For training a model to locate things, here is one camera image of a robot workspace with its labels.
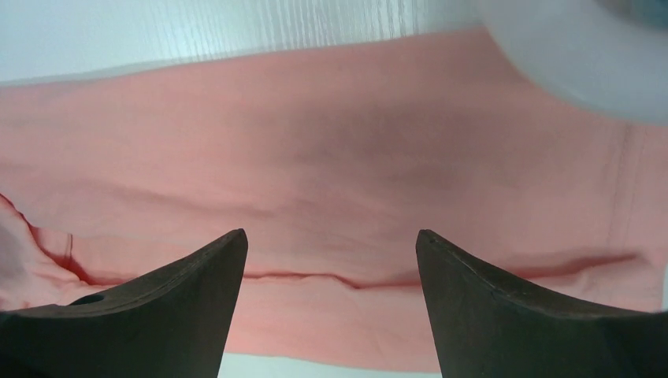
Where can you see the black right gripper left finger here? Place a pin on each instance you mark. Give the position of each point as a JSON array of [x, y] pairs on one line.
[[171, 322]]

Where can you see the white plastic basket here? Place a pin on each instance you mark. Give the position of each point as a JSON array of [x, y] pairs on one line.
[[607, 56]]

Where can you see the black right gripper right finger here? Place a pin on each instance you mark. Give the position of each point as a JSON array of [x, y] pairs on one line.
[[488, 323]]

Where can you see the pink t shirt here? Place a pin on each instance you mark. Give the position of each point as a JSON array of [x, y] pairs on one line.
[[332, 161]]

